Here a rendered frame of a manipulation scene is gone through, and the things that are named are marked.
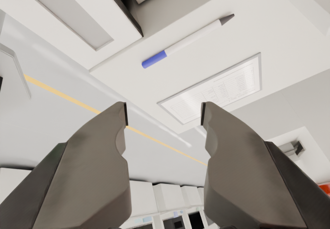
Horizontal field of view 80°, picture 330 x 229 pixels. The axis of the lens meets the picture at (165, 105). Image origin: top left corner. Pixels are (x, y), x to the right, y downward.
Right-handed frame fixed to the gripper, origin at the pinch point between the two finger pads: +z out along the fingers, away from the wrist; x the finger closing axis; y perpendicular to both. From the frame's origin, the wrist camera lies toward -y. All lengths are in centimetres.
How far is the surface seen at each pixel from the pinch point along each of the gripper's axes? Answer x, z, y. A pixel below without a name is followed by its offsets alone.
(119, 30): -5.2, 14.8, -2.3
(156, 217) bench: -8, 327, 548
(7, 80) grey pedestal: -33.7, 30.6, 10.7
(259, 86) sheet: 22.1, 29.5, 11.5
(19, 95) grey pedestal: -34, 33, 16
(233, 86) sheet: 15.1, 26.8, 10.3
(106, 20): -6.4, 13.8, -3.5
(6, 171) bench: -189, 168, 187
